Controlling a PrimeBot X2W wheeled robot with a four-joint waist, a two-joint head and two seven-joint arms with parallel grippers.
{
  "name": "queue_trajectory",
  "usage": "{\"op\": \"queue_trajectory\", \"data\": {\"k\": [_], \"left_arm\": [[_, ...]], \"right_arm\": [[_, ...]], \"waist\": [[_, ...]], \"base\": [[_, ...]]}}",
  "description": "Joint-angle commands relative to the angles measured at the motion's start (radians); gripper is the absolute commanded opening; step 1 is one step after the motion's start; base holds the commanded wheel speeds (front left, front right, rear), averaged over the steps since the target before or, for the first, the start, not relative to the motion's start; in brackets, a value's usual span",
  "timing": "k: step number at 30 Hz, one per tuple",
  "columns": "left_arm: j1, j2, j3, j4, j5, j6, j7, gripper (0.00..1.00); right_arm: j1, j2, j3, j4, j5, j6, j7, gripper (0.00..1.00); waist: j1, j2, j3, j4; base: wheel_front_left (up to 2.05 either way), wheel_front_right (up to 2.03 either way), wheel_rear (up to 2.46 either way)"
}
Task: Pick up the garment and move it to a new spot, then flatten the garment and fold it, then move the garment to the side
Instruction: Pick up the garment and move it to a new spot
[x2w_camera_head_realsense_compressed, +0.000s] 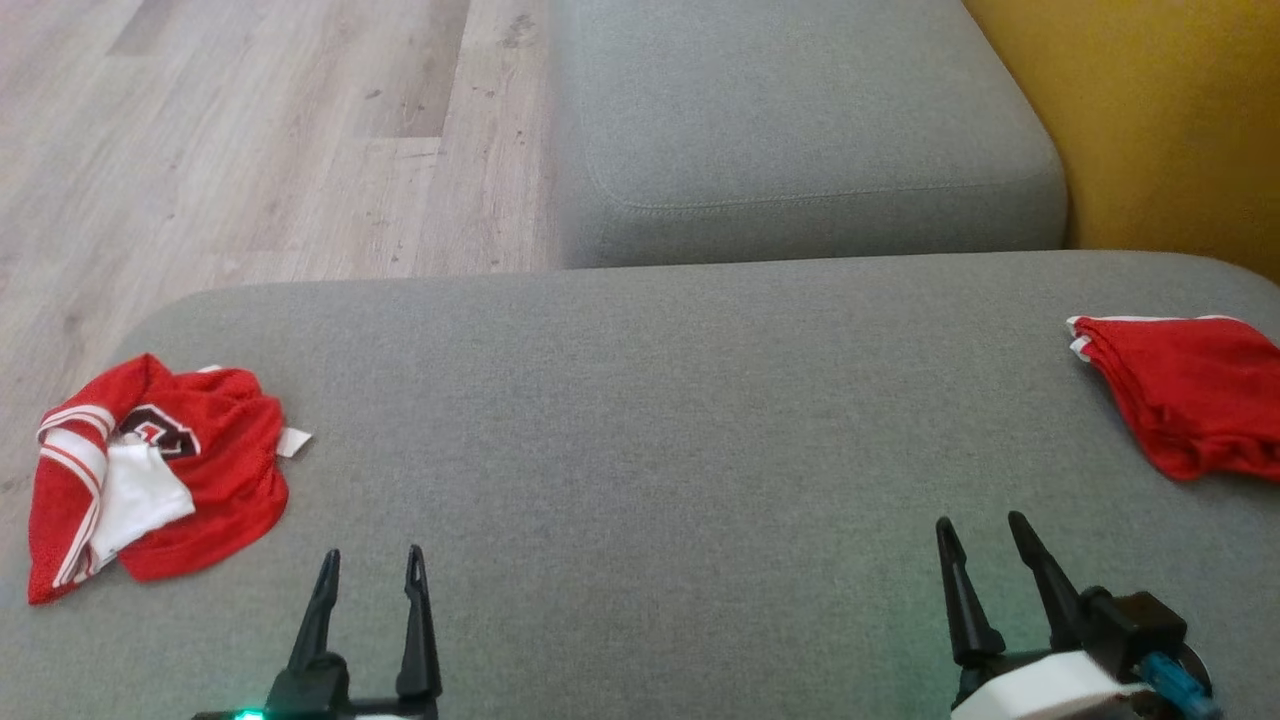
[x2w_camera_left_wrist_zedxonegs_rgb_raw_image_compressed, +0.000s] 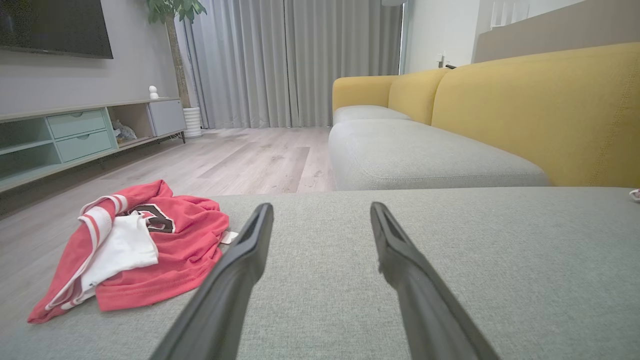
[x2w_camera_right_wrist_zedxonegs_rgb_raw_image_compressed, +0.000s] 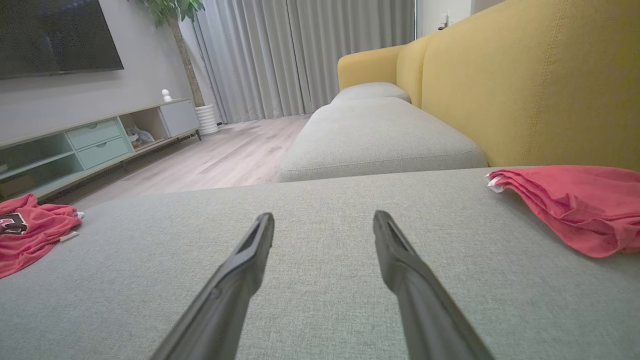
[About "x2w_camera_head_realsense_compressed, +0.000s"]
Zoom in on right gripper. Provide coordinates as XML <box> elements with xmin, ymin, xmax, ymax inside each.
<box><xmin>936</xmin><ymin>511</ymin><xmax>1161</xmax><ymax>720</ymax></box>

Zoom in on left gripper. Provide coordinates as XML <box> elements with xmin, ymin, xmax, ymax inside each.
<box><xmin>190</xmin><ymin>544</ymin><xmax>443</xmax><ymax>720</ymax></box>

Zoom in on red jersey with black logo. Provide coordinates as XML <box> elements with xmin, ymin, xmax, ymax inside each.
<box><xmin>27</xmin><ymin>353</ymin><xmax>313</xmax><ymax>607</ymax></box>

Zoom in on red shorts with white trim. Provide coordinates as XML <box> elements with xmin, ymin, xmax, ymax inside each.
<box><xmin>1066</xmin><ymin>314</ymin><xmax>1280</xmax><ymax>483</ymax></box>

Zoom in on large grey sofa seat cushion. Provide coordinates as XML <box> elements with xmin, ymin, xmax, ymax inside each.
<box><xmin>0</xmin><ymin>250</ymin><xmax>1280</xmax><ymax>720</ymax></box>

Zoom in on yellow sofa back cushion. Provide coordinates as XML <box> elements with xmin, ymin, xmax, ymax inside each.
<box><xmin>962</xmin><ymin>0</ymin><xmax>1280</xmax><ymax>284</ymax></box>

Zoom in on grey sofa chaise cushion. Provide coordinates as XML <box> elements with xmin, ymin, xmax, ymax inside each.
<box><xmin>548</xmin><ymin>0</ymin><xmax>1069</xmax><ymax>269</ymax></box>

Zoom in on blue cable connector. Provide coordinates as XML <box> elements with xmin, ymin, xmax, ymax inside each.
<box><xmin>1140</xmin><ymin>652</ymin><xmax>1223</xmax><ymax>720</ymax></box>

